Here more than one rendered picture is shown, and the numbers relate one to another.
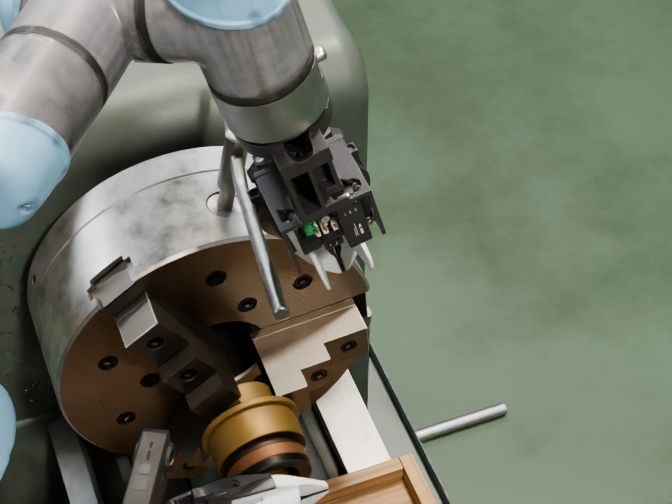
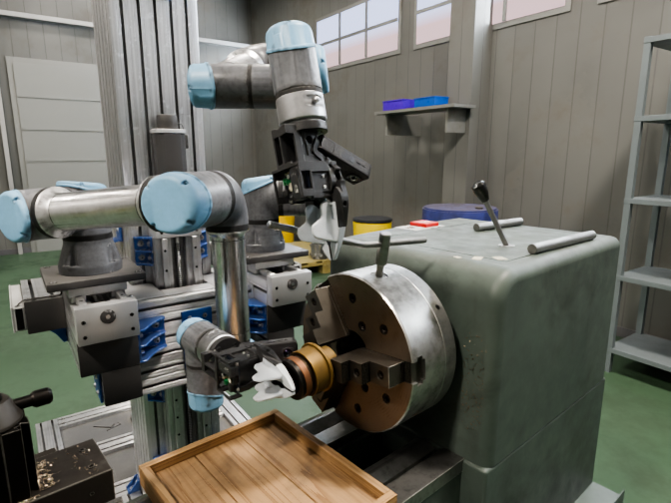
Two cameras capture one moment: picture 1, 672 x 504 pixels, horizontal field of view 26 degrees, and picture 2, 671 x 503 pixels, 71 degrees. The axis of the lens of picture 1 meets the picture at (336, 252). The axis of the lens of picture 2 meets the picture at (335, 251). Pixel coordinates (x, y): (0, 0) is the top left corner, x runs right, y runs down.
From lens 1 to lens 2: 112 cm
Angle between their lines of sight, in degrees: 68
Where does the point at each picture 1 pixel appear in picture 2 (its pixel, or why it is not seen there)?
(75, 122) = (224, 78)
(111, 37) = (265, 72)
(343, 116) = (482, 302)
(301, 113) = (286, 109)
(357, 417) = (417, 483)
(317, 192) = (281, 152)
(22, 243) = not seen: hidden behind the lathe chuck
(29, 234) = not seen: hidden behind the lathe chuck
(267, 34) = (277, 58)
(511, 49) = not seen: outside the picture
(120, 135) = (396, 260)
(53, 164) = (205, 80)
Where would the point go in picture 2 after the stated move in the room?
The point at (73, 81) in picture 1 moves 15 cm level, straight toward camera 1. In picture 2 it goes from (236, 69) to (142, 60)
